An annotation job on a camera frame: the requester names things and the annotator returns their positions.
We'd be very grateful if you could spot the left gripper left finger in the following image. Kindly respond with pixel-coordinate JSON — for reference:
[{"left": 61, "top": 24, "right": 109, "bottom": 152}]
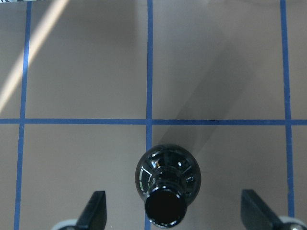
[{"left": 76, "top": 191, "right": 106, "bottom": 230}]

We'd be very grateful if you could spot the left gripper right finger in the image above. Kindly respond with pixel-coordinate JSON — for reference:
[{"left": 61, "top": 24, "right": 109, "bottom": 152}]
[{"left": 240, "top": 189, "right": 283, "bottom": 230}]

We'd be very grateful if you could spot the dark wine bottle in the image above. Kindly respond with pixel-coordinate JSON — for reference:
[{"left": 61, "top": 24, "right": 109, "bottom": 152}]
[{"left": 135, "top": 144, "right": 201, "bottom": 229}]

